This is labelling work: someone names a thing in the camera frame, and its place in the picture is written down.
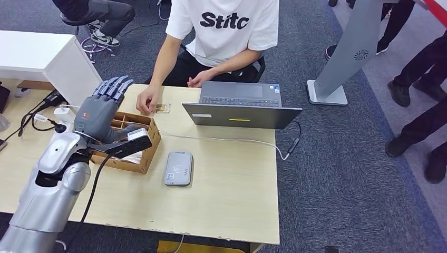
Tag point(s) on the person's right hand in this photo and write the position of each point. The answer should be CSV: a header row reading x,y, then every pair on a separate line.
x,y
148,99

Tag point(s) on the wooden board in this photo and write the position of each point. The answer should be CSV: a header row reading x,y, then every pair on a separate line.
x,y
35,85

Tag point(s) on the chrome base stool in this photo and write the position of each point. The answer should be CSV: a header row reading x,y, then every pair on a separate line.
x,y
92,47

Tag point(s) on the dark grey laptop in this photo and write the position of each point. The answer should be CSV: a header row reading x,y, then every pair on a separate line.
x,y
241,117

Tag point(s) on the person's right forearm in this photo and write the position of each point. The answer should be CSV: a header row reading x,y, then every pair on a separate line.
x,y
164,63

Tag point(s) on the dark phone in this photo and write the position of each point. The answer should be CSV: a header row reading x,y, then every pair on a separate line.
x,y
2,145

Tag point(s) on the black flat object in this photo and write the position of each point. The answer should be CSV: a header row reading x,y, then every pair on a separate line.
x,y
4,97

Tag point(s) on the black power adapter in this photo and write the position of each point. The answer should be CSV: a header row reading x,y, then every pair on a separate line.
x,y
54,98

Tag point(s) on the grey kiosk stand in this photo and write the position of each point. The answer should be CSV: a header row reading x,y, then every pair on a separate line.
x,y
349,52

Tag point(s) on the white cabinet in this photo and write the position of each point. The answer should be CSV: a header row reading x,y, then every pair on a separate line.
x,y
35,49

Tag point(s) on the white mouse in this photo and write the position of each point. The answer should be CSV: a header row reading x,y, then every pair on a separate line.
x,y
22,93

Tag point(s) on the cardboard compartment organizer box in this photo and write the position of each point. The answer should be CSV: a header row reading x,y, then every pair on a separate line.
x,y
152,139

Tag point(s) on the yellow object under desk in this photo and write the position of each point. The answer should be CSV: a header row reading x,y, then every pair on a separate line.
x,y
195,248

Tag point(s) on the clear glass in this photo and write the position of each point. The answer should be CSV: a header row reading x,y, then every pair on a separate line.
x,y
3,123

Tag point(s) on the person's left forearm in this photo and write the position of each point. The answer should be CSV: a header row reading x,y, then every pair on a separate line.
x,y
237,63

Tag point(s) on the white charger plug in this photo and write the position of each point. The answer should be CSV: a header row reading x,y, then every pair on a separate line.
x,y
64,115

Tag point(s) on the person's left hand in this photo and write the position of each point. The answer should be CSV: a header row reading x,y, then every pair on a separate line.
x,y
202,78

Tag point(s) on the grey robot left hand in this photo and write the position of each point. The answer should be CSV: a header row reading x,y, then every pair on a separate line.
x,y
96,118

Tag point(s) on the person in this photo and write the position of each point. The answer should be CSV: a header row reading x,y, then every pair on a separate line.
x,y
104,14
333,2
223,42
419,125
426,59
398,21

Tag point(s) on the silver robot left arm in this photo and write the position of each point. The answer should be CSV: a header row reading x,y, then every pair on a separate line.
x,y
49,199

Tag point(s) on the grey card reader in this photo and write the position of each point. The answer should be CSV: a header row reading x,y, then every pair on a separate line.
x,y
178,167

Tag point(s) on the black floor object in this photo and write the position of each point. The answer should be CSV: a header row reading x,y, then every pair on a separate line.
x,y
331,249

